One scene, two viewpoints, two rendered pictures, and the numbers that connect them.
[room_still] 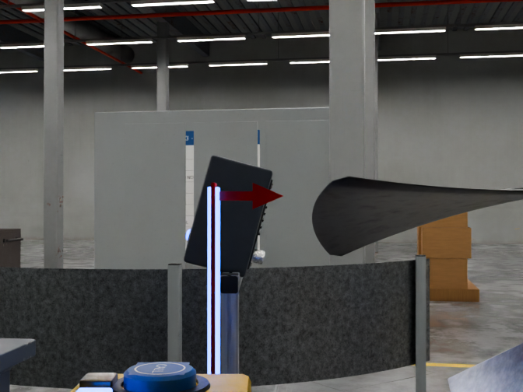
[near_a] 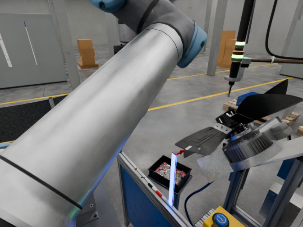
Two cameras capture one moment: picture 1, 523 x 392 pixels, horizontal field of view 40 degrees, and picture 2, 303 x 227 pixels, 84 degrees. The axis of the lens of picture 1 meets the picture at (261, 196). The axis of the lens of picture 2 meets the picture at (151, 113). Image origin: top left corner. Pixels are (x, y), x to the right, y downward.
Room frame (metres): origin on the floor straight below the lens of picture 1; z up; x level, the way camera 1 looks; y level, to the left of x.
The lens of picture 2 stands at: (0.26, 0.46, 1.66)
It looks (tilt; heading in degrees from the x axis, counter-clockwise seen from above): 27 degrees down; 323
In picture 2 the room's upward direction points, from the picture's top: straight up
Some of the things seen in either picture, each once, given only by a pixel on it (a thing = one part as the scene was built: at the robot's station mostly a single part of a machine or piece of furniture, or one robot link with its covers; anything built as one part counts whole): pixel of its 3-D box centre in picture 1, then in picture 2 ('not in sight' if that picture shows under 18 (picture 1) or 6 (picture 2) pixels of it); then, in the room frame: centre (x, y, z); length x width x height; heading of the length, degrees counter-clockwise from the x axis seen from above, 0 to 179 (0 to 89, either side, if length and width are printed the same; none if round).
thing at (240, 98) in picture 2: not in sight; (252, 101); (1.64, -3.36, 0.25); 0.60 x 0.41 x 0.22; 87
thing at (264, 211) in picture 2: not in sight; (280, 206); (0.31, -0.53, 0.73); 0.15 x 0.09 x 0.22; 0
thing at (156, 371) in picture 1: (159, 380); (220, 220); (0.40, 0.06, 1.08); 0.04 x 0.04 x 0.02
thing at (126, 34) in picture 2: not in sight; (135, 34); (0.65, 0.22, 1.65); 0.08 x 0.08 x 0.05
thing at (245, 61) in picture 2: not in sight; (236, 69); (0.64, -0.31, 1.50); 0.09 x 0.07 x 0.10; 35
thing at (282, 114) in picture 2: not in sight; (279, 106); (1.14, -3.34, 0.31); 0.60 x 0.42 x 0.33; 87
